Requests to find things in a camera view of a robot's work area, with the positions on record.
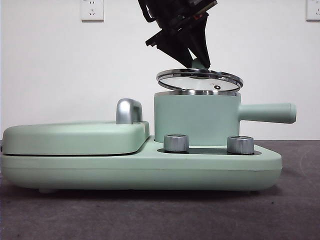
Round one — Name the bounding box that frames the round glass pot lid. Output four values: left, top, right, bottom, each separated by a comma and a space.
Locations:
155, 57, 245, 97

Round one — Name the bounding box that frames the silver round control knob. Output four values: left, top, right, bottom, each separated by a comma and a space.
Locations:
226, 135, 256, 154
163, 133, 190, 153

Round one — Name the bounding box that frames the mint green breakfast machine base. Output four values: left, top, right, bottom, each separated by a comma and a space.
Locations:
0, 136, 284, 194

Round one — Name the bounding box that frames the mint green hinged griddle lid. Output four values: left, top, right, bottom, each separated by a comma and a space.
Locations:
1, 119, 151, 154

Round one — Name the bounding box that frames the mint green pot with handle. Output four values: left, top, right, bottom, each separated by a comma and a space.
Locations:
153, 90, 298, 147

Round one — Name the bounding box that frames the chrome griddle lid handle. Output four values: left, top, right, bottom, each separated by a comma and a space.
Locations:
115, 98, 144, 125

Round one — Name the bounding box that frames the white wall socket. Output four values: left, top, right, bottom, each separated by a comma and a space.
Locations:
305, 0, 320, 22
80, 0, 105, 23

